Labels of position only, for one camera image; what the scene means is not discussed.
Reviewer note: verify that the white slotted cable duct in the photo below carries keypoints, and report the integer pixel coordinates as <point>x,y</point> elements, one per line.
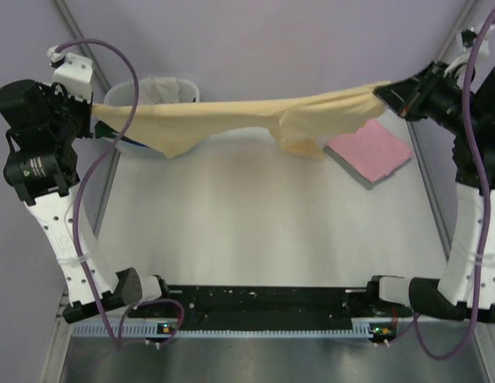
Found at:
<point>159,330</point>

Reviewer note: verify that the white laundry basket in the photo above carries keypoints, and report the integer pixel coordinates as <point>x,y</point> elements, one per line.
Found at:
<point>122,95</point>

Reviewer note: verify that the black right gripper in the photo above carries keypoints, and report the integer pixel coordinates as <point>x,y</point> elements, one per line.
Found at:
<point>405,96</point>

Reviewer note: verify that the right aluminium table edge rail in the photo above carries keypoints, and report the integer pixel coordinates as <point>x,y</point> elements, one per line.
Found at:
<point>440,220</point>

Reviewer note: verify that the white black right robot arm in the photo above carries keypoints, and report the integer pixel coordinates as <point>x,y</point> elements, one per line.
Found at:
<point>435,94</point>

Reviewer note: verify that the dark green t shirt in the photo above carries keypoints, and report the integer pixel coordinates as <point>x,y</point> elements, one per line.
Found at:
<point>102,130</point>

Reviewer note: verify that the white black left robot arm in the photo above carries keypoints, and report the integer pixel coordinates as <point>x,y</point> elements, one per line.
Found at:
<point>44,121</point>

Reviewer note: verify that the folded pink t shirt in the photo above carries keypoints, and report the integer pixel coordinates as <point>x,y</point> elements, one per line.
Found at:
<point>372,150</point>

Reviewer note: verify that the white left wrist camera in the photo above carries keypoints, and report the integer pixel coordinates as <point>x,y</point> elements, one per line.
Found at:
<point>74,72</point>

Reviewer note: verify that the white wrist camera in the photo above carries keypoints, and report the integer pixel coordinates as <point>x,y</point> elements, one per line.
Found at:
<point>74,72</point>
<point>465,41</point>

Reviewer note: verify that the left aluminium corner post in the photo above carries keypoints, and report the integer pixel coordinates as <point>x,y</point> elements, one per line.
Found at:
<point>71,25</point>

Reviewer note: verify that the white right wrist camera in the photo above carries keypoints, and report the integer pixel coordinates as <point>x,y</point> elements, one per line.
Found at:
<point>465,41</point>

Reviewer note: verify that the blue t shirt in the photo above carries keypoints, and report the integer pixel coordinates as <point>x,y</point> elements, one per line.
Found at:
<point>131,143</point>

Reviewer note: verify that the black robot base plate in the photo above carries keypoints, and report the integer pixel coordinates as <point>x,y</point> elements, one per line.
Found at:
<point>278,308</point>

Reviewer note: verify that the white crumpled t shirt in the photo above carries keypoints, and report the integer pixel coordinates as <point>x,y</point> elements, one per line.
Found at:
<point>166,90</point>

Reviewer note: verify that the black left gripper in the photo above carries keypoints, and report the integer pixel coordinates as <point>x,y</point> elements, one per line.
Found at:
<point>57,93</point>

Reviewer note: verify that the cream yellow t shirt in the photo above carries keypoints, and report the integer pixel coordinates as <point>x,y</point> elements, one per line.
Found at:
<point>296,124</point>

